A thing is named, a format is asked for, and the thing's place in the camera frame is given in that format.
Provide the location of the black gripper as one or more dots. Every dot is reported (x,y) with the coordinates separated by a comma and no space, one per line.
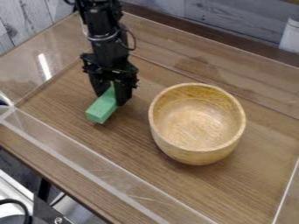
(107,65)

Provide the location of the green rectangular block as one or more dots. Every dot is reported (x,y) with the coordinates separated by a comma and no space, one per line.
(103,107)

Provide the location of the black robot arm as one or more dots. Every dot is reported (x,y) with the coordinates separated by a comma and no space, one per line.
(100,16)

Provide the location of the light wooden bowl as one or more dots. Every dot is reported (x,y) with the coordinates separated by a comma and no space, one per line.
(196,122)

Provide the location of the black metal table leg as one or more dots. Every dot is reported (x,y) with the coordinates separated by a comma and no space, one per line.
(44,189)

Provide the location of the white cylinder container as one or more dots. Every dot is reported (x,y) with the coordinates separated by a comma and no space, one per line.
(290,38)

